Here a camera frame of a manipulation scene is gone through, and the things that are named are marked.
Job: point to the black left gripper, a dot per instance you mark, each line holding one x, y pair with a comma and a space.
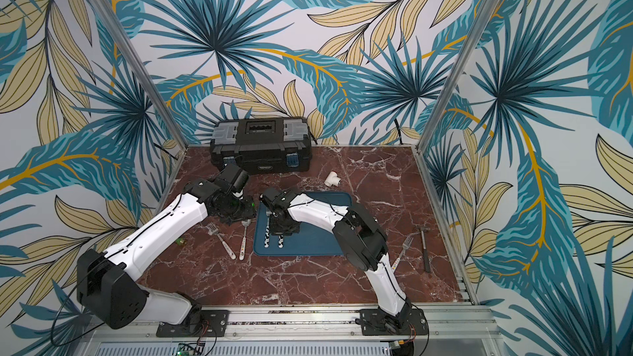
249, 213

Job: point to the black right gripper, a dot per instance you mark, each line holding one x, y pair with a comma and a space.
282, 226

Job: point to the white handle fork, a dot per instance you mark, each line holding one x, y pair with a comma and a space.
405, 247
213, 230

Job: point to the colourful white handle spoon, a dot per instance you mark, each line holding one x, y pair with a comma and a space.
245, 225

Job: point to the cow pattern handle fork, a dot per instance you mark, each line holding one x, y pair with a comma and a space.
267, 230

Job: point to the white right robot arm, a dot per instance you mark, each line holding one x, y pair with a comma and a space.
361, 239

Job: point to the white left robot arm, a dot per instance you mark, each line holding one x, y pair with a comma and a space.
107, 281

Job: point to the teal plastic tray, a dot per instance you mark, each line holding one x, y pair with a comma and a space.
310, 241

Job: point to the black plastic toolbox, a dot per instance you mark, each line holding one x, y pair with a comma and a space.
274, 145

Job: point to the white PVC tee fitting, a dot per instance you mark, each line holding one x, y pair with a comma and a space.
332, 180

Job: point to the black hammer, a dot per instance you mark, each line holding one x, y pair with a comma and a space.
425, 252

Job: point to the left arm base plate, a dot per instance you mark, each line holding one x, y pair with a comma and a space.
203, 323

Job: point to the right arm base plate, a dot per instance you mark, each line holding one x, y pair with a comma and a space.
375, 322

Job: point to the aluminium front rail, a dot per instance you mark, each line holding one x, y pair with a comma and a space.
448, 329

